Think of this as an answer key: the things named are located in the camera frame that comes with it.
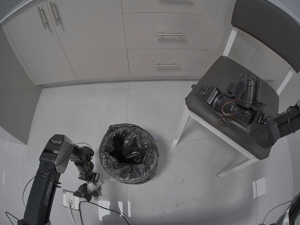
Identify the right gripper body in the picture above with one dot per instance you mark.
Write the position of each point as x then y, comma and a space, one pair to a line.
219, 102

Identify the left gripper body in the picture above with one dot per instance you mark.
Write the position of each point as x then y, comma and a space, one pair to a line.
89, 177

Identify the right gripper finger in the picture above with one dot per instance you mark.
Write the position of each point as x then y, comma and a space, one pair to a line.
203, 90

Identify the white plastic wrapper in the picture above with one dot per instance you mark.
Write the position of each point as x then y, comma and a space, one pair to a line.
92, 186

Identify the black plastic bag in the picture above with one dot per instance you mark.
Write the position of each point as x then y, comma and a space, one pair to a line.
126, 172

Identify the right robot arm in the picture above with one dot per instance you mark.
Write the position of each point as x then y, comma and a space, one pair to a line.
269, 130

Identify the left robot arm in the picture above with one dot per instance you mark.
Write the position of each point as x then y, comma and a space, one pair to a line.
56, 153

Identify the crumpled black plastic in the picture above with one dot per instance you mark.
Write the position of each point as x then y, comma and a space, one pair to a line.
80, 189

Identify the white chair with grey seat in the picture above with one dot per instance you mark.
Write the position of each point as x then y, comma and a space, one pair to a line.
206, 106

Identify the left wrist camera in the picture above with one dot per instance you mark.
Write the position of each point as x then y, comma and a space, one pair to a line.
91, 166

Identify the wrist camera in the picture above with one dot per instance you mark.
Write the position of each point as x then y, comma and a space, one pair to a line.
91, 166
232, 88

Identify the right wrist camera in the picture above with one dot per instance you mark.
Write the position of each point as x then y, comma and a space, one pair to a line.
232, 88

